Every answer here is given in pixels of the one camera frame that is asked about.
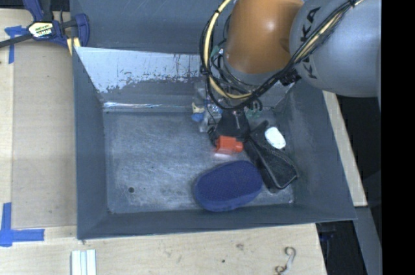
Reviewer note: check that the grey metal bin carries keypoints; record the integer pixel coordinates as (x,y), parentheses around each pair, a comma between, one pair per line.
(152,157)

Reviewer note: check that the small pale pink piece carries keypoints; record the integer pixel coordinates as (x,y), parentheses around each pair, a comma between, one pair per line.
(223,156)

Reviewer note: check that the black flat brush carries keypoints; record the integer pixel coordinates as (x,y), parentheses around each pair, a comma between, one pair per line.
(275,166)

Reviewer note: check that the black and orange tool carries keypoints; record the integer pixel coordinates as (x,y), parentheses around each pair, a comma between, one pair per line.
(229,143)

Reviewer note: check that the brown cardboard board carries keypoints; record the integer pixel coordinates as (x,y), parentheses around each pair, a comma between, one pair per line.
(42,137)

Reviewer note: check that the blue oval sponge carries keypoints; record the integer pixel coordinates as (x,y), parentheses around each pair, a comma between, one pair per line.
(227,186)

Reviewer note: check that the white oval object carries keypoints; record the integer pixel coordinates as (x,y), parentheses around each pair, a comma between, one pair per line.
(275,138)

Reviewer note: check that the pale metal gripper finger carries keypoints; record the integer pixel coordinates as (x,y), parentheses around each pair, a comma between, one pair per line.
(206,125)

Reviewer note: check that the small metal hook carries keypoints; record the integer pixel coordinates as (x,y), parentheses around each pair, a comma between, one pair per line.
(289,259)

